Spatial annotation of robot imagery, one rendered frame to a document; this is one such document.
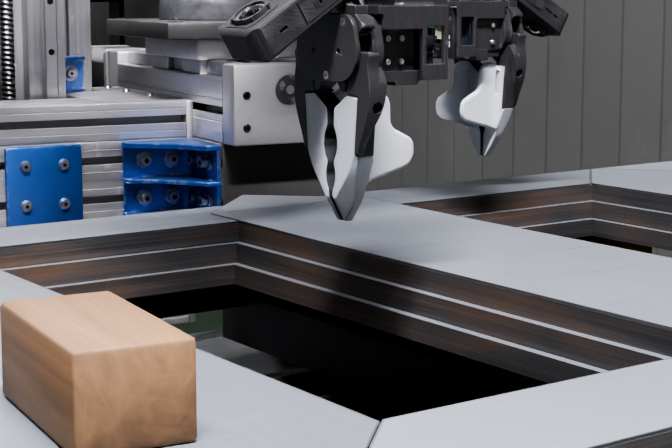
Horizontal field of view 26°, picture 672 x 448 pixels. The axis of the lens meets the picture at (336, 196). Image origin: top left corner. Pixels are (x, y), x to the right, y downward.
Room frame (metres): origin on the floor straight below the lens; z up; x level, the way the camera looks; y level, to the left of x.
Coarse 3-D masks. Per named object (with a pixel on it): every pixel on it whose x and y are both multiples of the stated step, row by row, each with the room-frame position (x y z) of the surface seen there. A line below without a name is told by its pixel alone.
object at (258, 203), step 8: (240, 200) 1.42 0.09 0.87; (248, 200) 1.42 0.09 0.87; (256, 200) 1.42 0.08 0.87; (264, 200) 1.42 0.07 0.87; (272, 200) 1.42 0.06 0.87; (280, 200) 1.42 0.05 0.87; (288, 200) 1.42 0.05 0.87; (296, 200) 1.42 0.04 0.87; (304, 200) 1.42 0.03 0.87; (312, 200) 1.42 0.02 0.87; (320, 200) 1.42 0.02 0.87; (224, 208) 1.36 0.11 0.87; (232, 208) 1.36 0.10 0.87; (240, 208) 1.36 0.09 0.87; (248, 208) 1.36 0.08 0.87; (256, 208) 1.36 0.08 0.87
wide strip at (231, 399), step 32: (0, 288) 1.00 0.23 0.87; (32, 288) 1.00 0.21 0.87; (0, 320) 0.90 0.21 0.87; (0, 352) 0.82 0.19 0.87; (0, 384) 0.75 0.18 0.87; (224, 384) 0.75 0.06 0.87; (256, 384) 0.75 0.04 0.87; (0, 416) 0.69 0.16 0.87; (224, 416) 0.69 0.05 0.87; (256, 416) 0.69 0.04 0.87; (288, 416) 0.69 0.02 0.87; (320, 416) 0.69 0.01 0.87; (352, 416) 0.69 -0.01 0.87
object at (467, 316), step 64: (576, 192) 1.54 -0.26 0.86; (640, 192) 1.50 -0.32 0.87; (0, 256) 1.16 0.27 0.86; (64, 256) 1.20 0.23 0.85; (128, 256) 1.22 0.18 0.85; (192, 256) 1.26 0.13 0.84; (256, 256) 1.26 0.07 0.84; (320, 256) 1.19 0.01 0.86; (384, 320) 1.09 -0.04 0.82; (448, 320) 1.04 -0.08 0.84; (512, 320) 0.99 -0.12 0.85; (576, 320) 0.95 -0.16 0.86
